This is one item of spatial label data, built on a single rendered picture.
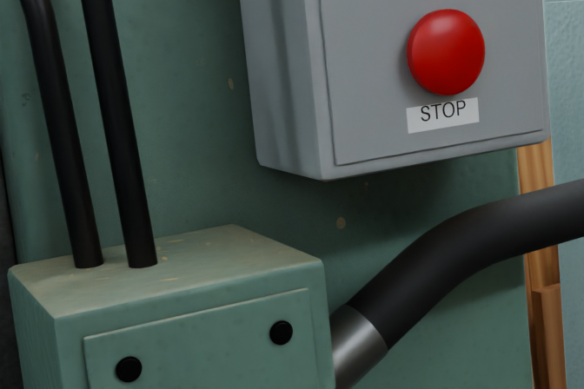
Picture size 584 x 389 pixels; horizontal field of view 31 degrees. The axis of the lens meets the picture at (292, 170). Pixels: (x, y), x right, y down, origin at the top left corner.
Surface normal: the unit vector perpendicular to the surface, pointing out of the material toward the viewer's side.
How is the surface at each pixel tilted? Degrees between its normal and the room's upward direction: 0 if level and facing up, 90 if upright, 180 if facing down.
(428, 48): 88
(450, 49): 90
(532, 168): 87
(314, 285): 90
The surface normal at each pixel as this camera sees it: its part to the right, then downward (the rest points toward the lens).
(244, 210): 0.41, 0.11
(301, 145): -0.91, 0.15
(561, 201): 0.28, -0.52
